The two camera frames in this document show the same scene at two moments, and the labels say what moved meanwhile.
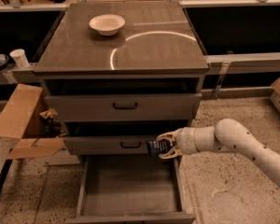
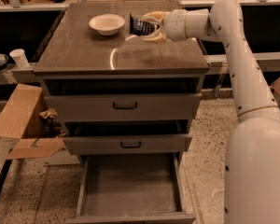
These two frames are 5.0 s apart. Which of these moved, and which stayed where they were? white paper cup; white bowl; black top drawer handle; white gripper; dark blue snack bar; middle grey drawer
Moved: white gripper; dark blue snack bar
Stayed: white bowl; white paper cup; middle grey drawer; black top drawer handle
